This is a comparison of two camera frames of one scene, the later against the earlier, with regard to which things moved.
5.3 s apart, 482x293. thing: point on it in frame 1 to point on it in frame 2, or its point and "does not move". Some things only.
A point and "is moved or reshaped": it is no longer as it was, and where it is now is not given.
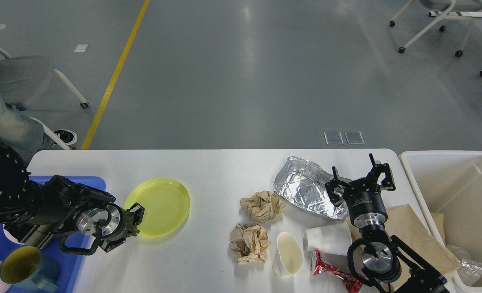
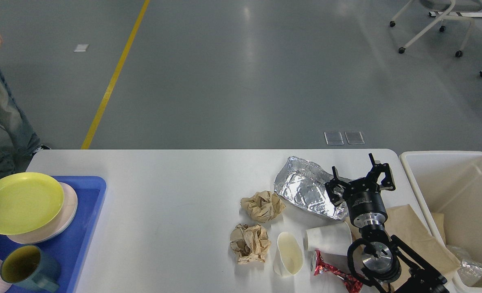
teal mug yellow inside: (28, 267) does not move
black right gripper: (364, 198) does not move
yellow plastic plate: (166, 202) is moved or reshaped
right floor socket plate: (354, 137) does not move
